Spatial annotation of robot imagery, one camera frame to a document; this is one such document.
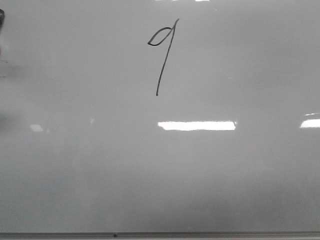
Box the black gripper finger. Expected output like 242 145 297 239
0 9 5 27

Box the white glossy whiteboard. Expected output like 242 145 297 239
0 0 320 233

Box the grey aluminium whiteboard frame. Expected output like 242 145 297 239
0 231 320 240

